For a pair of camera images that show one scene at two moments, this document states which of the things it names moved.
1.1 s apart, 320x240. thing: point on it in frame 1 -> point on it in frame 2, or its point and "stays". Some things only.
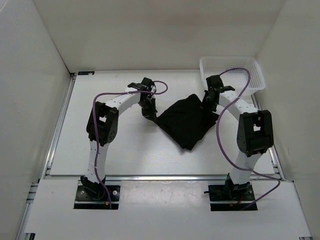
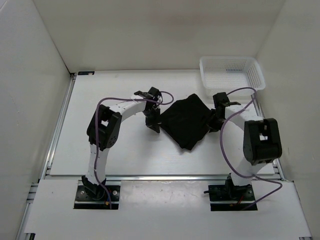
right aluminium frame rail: [280, 168] stays
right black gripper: [205, 105] -> [213, 127]
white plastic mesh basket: [243, 73] stays
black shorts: [187, 121] stays
